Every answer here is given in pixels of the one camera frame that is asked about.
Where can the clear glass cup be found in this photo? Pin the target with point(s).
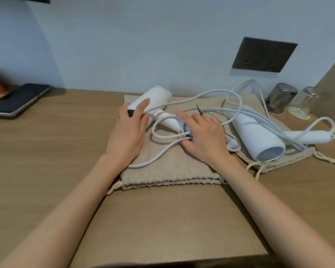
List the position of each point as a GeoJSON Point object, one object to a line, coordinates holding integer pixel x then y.
{"type": "Point", "coordinates": [310, 100]}

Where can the black smartphone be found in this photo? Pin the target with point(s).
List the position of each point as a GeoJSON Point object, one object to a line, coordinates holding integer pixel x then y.
{"type": "Point", "coordinates": [16, 100]}

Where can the white hair dryer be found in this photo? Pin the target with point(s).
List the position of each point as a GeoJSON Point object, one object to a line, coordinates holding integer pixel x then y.
{"type": "Point", "coordinates": [156, 96]}
{"type": "Point", "coordinates": [254, 133]}

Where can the person's right forearm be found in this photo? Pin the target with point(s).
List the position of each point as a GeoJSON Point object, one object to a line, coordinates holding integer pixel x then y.
{"type": "Point", "coordinates": [282, 217]}

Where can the person's right hand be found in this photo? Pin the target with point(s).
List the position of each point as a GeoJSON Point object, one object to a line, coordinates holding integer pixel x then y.
{"type": "Point", "coordinates": [206, 139]}

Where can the grey smoked glass cup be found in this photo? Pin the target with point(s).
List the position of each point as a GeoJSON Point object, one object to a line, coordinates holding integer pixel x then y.
{"type": "Point", "coordinates": [280, 97]}

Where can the round gold-rimmed coaster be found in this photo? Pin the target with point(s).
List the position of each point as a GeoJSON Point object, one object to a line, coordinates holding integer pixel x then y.
{"type": "Point", "coordinates": [296, 116]}

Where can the person's left forearm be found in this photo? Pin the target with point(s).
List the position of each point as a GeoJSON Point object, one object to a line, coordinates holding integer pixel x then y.
{"type": "Point", "coordinates": [67, 217]}

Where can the dark grey wall socket panel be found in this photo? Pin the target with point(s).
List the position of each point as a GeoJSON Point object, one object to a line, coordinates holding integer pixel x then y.
{"type": "Point", "coordinates": [263, 54]}

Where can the person's left hand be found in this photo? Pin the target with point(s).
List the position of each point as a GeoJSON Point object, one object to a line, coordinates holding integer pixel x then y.
{"type": "Point", "coordinates": [125, 136]}

